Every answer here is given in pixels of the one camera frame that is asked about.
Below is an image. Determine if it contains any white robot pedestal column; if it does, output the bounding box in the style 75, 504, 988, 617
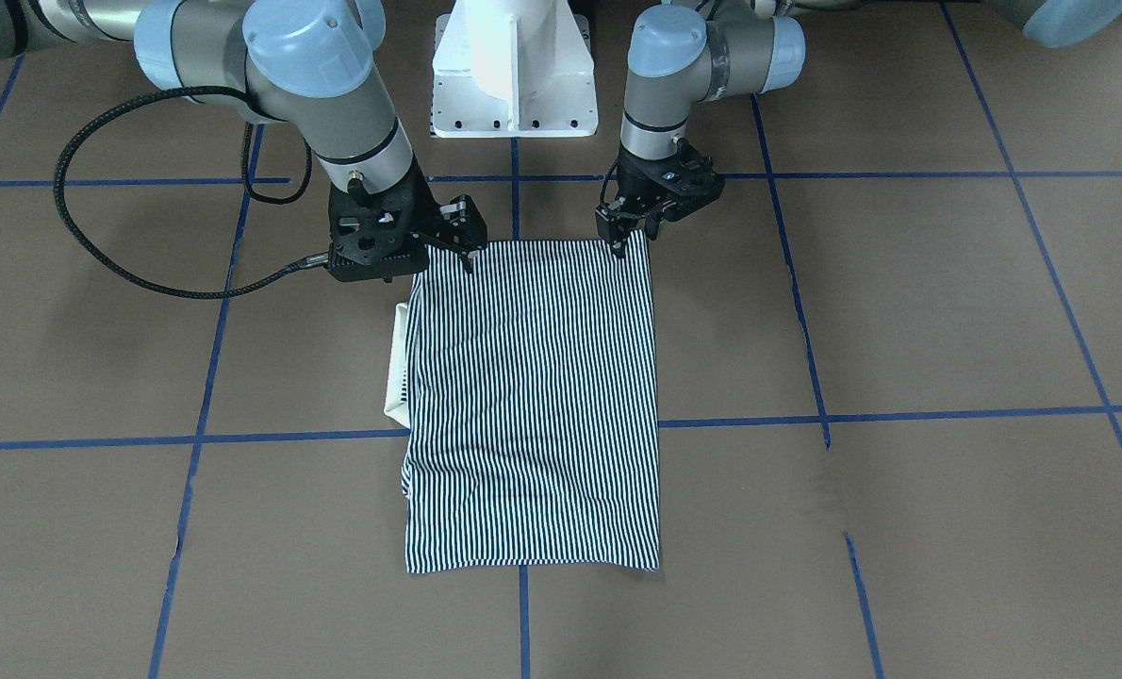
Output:
429, 1, 600, 139

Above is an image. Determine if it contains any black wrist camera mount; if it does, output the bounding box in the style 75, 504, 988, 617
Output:
664, 157, 726, 221
325, 211, 429, 282

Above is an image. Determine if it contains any blue white striped polo shirt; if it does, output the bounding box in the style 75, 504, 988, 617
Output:
402, 235, 661, 574

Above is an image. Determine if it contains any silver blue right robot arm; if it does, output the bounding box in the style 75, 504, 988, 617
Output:
0, 1, 487, 282

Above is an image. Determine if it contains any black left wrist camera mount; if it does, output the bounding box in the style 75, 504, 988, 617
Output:
664, 157, 726, 221

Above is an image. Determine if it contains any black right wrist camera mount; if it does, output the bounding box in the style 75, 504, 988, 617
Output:
325, 211, 429, 282

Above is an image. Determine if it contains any brown paper table cover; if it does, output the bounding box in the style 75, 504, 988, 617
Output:
0, 1, 1122, 678

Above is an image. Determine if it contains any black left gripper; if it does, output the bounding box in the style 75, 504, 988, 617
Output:
595, 141, 693, 259

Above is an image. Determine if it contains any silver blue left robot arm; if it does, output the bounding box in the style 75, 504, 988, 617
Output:
594, 1, 1122, 258

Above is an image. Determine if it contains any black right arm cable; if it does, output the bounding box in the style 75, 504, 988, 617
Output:
52, 85, 335, 301

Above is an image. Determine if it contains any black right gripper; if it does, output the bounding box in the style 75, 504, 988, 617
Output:
328, 160, 488, 274

